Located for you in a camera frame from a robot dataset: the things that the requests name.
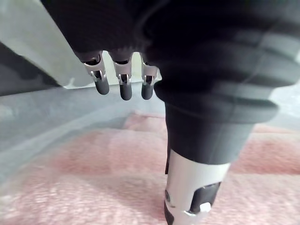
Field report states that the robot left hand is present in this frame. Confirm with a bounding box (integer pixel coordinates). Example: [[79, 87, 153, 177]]
[[41, 0, 300, 225]]

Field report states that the pink terry towel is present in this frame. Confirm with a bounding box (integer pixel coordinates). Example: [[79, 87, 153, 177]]
[[0, 112, 300, 225]]

